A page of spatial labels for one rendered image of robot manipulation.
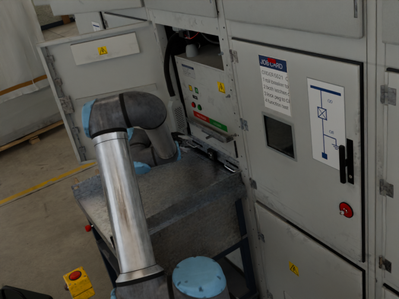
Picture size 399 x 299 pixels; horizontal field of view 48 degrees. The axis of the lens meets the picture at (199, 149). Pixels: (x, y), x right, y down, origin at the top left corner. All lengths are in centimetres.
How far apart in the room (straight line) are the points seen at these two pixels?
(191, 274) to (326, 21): 83
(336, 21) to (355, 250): 81
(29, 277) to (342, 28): 278
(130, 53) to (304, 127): 119
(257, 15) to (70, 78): 129
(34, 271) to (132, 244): 219
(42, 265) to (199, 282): 232
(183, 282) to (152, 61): 145
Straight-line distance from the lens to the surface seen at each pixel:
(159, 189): 225
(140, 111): 141
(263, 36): 162
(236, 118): 196
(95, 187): 243
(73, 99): 260
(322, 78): 143
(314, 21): 139
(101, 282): 315
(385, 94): 129
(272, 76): 161
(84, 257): 341
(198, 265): 137
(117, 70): 251
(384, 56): 128
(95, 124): 142
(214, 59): 219
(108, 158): 139
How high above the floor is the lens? 202
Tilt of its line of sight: 28 degrees down
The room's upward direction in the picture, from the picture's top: 12 degrees counter-clockwise
